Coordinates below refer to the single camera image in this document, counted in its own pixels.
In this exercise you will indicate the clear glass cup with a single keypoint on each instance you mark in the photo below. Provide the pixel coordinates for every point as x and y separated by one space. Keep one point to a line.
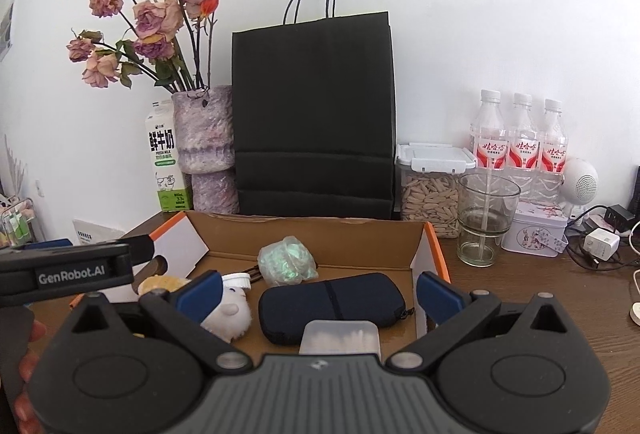
487 224

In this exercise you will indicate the green white mesh bath ball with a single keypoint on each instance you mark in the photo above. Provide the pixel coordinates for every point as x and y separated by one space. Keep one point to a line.
287 261

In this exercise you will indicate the red cardboard box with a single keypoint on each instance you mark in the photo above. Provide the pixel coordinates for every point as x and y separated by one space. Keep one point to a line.
350 254

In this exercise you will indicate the dark blue zip pouch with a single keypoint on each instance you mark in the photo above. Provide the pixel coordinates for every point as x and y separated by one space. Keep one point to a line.
350 299

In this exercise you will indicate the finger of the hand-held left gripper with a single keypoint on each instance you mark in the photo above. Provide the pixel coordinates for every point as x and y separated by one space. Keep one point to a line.
142 251
45 244

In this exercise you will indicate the white wall socket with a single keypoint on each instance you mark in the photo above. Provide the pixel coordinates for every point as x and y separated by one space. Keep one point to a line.
38 190

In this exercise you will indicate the black power adapter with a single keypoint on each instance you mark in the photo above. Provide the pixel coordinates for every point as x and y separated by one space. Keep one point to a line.
617 216

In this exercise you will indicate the person's left hand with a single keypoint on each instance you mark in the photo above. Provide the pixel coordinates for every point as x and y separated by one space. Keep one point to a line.
25 414

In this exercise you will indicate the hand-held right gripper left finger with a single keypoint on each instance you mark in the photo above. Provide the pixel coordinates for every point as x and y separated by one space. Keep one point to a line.
205 294

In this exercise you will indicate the dried pink roses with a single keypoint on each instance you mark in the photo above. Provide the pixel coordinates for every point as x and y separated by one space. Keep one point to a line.
152 18

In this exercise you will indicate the white and green milk carton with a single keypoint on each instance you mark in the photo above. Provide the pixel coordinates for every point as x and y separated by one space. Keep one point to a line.
167 163

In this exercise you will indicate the yellow and white plush toy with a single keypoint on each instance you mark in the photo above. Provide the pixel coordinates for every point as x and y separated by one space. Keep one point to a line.
232 314

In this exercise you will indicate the white round device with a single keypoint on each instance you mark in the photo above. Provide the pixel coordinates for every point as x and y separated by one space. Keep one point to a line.
580 184

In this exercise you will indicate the black paper bag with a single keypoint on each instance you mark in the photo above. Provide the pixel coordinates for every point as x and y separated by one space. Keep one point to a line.
310 113

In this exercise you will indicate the white ridged jar lid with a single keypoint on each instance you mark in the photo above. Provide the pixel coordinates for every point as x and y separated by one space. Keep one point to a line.
240 281

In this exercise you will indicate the floral tin box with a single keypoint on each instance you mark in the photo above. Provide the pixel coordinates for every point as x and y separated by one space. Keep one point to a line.
532 234

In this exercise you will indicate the clear water bottle red label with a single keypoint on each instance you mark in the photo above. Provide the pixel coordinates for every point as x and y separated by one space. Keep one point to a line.
489 143
554 151
522 148

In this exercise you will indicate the white paper board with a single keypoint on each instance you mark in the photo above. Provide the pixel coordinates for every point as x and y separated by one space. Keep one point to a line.
95 234

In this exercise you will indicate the clear seed container white lid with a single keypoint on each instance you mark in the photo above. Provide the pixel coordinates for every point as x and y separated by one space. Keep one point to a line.
430 199

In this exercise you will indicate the wall poster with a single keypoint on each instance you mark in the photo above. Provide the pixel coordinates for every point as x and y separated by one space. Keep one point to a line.
7 31

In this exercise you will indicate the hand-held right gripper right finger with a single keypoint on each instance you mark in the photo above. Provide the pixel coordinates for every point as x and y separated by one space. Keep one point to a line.
437 296

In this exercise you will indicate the clear cotton swab box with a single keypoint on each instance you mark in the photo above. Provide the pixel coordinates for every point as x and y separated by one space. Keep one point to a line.
340 339

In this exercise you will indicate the black upright device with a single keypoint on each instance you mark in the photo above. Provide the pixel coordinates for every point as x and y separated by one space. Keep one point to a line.
636 186

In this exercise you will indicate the white charger plug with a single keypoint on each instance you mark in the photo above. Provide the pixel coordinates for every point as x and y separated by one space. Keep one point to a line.
602 245

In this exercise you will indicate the purple mottled vase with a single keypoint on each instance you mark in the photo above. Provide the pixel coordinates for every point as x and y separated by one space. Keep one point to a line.
205 138

